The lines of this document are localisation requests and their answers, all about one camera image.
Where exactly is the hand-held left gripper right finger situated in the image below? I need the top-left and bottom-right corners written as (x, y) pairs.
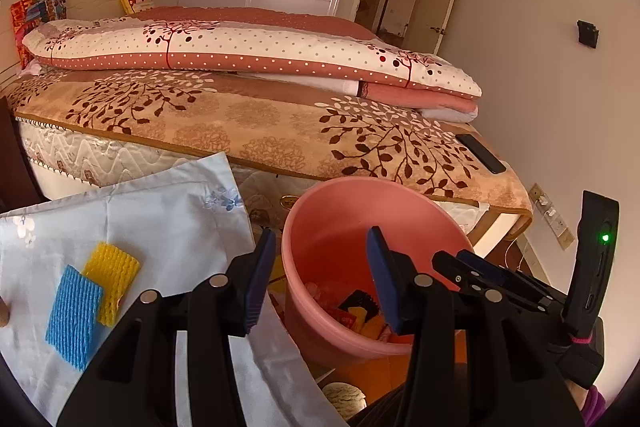
top-left (365, 226), bottom-right (584, 427)

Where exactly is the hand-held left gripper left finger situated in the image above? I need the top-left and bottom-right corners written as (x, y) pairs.
top-left (57, 228), bottom-right (277, 427)

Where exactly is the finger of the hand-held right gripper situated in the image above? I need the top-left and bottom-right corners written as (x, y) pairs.
top-left (431, 251), bottom-right (506, 300)
top-left (456, 249), bottom-right (568, 315)

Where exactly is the pink plastic bucket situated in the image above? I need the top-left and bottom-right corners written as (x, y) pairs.
top-left (281, 178), bottom-right (476, 368)

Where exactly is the person's right forearm purple sleeve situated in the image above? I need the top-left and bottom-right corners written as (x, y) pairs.
top-left (565, 377), bottom-right (608, 427)

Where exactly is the black packet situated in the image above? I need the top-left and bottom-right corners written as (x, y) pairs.
top-left (337, 289), bottom-right (381, 314)

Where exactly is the red wrapper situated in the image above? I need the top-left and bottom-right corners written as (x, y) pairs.
top-left (327, 309), bottom-right (357, 332)

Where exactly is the black smartphone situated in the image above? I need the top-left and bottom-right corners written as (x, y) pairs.
top-left (456, 134), bottom-right (507, 174)

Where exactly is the beige foam net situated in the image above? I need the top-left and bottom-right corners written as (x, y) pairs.
top-left (320, 382), bottom-right (368, 423)

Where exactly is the light blue floral cloth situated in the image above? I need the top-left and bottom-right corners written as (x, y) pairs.
top-left (0, 152), bottom-right (351, 427)

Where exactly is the yellow foam net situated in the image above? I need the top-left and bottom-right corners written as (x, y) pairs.
top-left (82, 243), bottom-right (142, 327)

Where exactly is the brown leaf print blanket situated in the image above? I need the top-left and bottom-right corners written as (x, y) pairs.
top-left (12, 69), bottom-right (533, 208)

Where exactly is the folded pink blanket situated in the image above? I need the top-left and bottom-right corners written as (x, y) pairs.
top-left (360, 82), bottom-right (478, 118)

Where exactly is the blue foam net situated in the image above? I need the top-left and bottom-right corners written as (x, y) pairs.
top-left (45, 264), bottom-right (105, 372)

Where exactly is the white quilted mattress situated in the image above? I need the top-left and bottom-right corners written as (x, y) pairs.
top-left (17, 122), bottom-right (236, 200)

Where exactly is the folded white sheet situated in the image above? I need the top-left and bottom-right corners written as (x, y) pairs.
top-left (250, 72), bottom-right (361, 96)

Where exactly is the folded polka dot quilt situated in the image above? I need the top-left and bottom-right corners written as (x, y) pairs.
top-left (22, 18), bottom-right (483, 100)

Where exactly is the red brown quilt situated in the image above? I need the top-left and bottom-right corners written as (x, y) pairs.
top-left (132, 6), bottom-right (386, 40)

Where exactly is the cream room door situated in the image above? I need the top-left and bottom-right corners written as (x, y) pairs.
top-left (425, 0), bottom-right (468, 56)

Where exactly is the dark wooden furniture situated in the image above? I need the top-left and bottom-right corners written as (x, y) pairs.
top-left (0, 97), bottom-right (43, 212)

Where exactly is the colourful patterned pillow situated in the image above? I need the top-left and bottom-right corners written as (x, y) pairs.
top-left (10, 0), bottom-right (68, 70)

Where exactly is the wall socket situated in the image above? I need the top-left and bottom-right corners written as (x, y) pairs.
top-left (529, 183), bottom-right (575, 251)

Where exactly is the black wall fixture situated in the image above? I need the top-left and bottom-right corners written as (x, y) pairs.
top-left (576, 20), bottom-right (599, 50)

